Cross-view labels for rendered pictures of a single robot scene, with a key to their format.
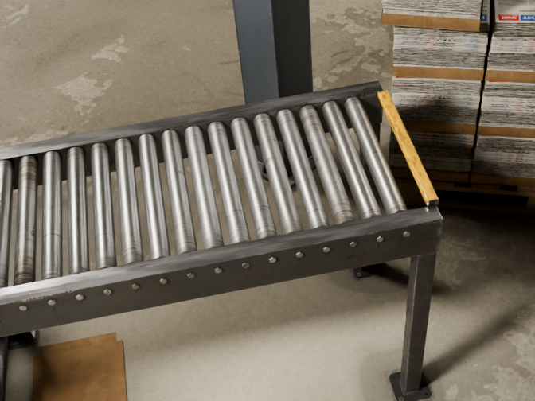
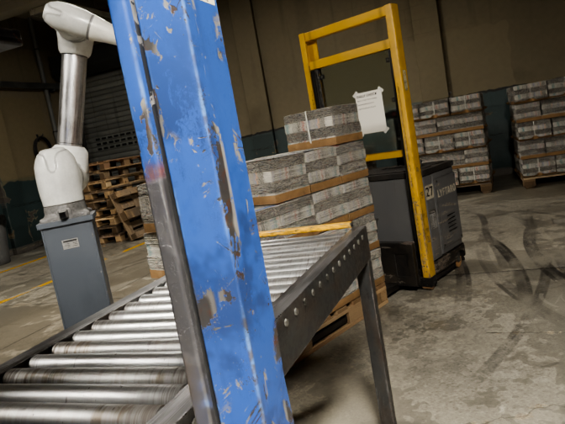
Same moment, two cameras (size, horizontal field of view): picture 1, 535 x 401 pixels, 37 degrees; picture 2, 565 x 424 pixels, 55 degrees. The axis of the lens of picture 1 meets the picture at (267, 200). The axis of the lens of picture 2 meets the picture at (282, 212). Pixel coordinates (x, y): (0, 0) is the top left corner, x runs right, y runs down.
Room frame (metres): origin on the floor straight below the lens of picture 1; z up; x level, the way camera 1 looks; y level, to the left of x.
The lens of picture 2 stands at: (0.59, 1.42, 1.15)
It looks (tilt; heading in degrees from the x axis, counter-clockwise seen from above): 8 degrees down; 298
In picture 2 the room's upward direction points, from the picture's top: 10 degrees counter-clockwise
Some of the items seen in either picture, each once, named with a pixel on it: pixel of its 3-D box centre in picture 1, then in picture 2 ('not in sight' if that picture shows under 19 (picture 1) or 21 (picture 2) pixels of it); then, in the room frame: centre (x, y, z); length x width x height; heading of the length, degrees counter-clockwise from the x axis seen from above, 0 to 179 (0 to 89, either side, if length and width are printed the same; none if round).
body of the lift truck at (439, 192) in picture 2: not in sight; (403, 219); (1.66, -2.53, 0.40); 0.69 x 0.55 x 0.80; 165
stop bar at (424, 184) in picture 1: (406, 144); (296, 230); (1.48, -0.37, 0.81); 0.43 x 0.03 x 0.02; 6
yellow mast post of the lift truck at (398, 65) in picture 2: not in sight; (408, 145); (1.44, -2.09, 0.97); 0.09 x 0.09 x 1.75; 75
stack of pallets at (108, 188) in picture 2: not in sight; (113, 198); (7.31, -5.42, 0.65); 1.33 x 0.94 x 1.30; 100
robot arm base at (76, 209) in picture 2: not in sight; (65, 210); (2.31, -0.07, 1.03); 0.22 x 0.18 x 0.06; 133
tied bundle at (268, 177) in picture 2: not in sight; (265, 180); (2.02, -1.18, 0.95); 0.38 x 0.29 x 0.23; 165
